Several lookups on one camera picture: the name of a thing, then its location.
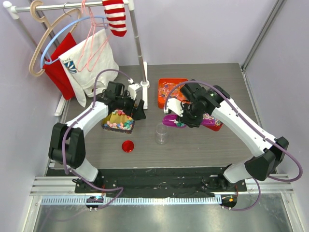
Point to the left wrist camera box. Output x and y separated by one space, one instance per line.
133 89

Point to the purple plastic scoop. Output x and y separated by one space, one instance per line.
171 121

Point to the red jar lid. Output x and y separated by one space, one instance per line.
127 146

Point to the clear plastic jar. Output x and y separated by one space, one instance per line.
161 134

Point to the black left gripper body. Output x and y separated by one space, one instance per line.
126 104

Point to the red cloth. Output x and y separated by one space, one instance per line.
55 70

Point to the aluminium rail frame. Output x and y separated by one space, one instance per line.
266 206

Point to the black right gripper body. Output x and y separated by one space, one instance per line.
191 114

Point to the red white striped sock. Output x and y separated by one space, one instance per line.
116 16

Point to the white clothes rack stand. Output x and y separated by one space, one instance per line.
14 13

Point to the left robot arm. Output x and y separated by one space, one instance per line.
67 145

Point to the gold tin of star candies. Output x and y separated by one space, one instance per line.
118 121

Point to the wooden clothes hanger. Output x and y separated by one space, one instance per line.
37 5

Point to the white cloth bag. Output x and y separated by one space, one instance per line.
84 83

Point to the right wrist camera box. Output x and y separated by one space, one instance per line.
174 105

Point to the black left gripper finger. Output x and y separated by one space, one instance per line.
140 106
138 113

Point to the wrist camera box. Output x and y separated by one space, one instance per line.
133 89
174 105

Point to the red lollipop box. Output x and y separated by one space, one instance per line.
211 122

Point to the pink wire hanger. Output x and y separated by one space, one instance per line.
91 53

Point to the orange candy box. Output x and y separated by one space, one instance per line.
165 85

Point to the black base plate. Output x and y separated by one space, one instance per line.
192 182

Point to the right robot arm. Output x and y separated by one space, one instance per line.
267 150

